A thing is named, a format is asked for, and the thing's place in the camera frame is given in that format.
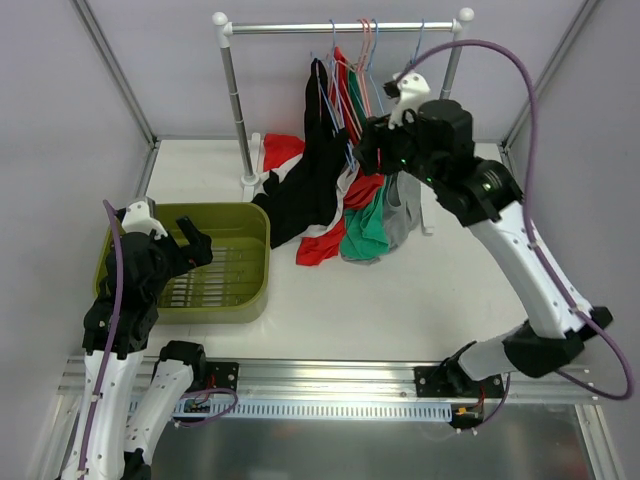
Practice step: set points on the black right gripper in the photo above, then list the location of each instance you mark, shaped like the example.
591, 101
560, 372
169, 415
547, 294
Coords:
378, 148

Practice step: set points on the pink hanger with red top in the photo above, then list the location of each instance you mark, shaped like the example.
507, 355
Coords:
361, 63

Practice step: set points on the pink wire hanger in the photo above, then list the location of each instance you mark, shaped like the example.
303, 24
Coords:
351, 97

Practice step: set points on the white tank top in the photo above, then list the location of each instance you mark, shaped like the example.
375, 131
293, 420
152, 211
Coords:
301, 207

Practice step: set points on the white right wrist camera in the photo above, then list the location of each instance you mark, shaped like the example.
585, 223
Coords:
409, 92

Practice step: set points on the black tank top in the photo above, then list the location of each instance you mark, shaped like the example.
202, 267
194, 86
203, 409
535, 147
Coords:
324, 154

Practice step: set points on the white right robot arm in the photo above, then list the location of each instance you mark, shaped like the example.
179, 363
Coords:
489, 202

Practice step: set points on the grey tank top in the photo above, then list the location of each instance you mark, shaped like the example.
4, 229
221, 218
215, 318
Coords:
401, 208

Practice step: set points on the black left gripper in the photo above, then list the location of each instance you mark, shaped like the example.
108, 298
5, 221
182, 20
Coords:
173, 250

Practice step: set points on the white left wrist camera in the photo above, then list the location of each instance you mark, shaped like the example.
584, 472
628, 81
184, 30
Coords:
139, 217

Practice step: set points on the white slotted cable duct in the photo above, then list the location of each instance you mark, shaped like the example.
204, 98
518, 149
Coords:
188, 410

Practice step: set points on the red tank top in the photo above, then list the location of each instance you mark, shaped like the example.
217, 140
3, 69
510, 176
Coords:
280, 149

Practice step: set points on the aluminium mounting rail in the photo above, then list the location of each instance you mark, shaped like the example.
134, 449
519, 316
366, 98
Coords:
369, 381

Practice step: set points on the blue hanger with grey top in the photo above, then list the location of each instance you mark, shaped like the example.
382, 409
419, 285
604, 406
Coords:
417, 49

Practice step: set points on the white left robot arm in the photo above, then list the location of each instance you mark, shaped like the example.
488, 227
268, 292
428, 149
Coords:
113, 442

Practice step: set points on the white metal clothes rack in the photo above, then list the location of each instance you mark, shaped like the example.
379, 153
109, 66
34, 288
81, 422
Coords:
458, 27

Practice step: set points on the olive green plastic basket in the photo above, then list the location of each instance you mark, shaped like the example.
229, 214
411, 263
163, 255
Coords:
232, 289

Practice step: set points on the green tank top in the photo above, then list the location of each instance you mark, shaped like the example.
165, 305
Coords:
365, 239

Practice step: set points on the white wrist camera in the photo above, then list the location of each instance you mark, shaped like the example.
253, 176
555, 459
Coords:
139, 217
409, 92

